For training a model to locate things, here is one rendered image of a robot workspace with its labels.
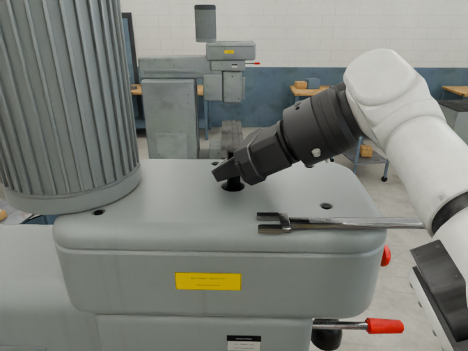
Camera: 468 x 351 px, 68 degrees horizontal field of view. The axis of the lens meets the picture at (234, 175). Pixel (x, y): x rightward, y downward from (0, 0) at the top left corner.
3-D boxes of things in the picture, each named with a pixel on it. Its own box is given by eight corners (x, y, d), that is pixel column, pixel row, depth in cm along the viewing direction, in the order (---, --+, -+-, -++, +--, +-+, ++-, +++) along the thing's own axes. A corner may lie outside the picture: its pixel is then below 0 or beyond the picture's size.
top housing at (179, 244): (338, 227, 74) (349, 157, 67) (383, 328, 50) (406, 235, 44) (118, 223, 75) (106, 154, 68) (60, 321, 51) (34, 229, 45)
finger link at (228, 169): (210, 166, 55) (244, 151, 52) (220, 183, 55) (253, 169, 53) (207, 170, 53) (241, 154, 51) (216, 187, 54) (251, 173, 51)
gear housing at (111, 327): (290, 266, 78) (294, 228, 74) (309, 367, 56) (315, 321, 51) (141, 263, 79) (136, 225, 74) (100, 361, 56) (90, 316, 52)
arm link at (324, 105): (345, 177, 48) (434, 145, 43) (311, 120, 42) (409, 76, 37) (335, 128, 56) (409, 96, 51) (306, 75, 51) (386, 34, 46)
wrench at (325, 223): (437, 217, 47) (438, 212, 47) (453, 234, 44) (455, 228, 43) (256, 216, 47) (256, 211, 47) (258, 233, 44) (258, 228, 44)
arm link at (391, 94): (360, 118, 50) (397, 178, 39) (335, 67, 45) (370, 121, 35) (405, 94, 48) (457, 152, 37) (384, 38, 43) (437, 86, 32)
